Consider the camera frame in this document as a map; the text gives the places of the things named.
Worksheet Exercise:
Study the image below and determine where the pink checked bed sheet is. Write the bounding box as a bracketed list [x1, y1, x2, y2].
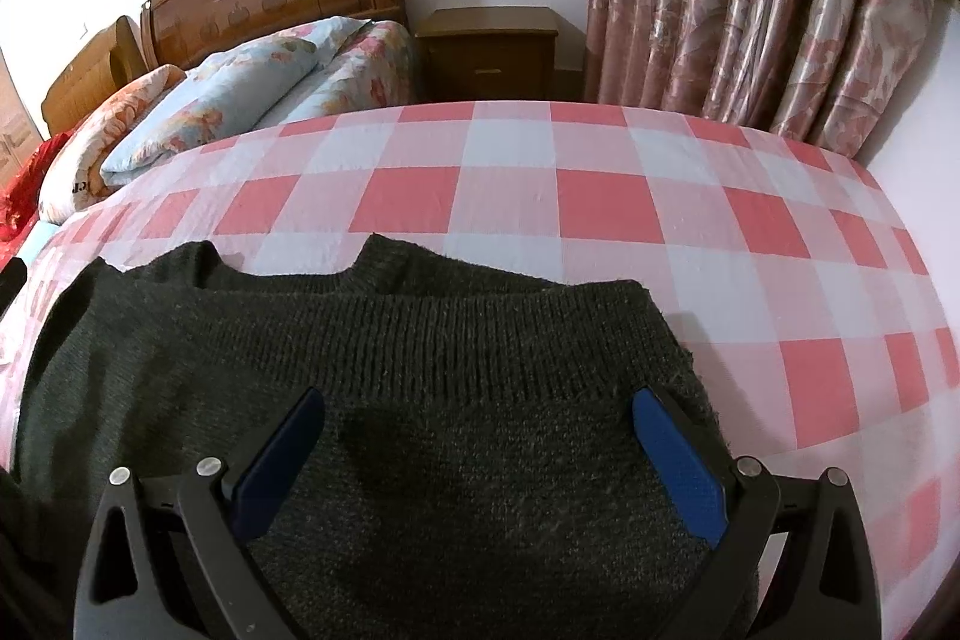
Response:
[0, 100, 960, 640]

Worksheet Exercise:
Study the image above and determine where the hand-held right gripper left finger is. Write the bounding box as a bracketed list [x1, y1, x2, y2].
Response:
[75, 386, 327, 640]

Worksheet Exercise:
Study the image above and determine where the wooden nightstand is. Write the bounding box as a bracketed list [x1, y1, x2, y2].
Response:
[415, 6, 560, 103]

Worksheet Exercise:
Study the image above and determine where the orange floral pillow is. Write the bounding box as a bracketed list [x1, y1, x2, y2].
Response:
[37, 64, 187, 225]

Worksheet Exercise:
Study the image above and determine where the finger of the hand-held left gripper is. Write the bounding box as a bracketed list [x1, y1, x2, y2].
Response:
[0, 256, 29, 316]

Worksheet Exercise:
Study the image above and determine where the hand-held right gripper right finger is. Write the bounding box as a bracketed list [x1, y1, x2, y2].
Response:
[632, 385, 884, 640]

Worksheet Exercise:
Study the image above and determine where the light blue floral pillow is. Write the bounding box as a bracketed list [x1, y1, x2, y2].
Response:
[100, 16, 372, 190]

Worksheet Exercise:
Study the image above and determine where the red blanket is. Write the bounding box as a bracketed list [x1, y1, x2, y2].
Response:
[0, 131, 72, 244]

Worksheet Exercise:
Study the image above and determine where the small wooden headboard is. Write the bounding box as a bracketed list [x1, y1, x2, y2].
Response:
[41, 15, 151, 137]

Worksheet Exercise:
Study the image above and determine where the dark grey striped sweater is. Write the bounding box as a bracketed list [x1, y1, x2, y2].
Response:
[0, 233, 758, 640]

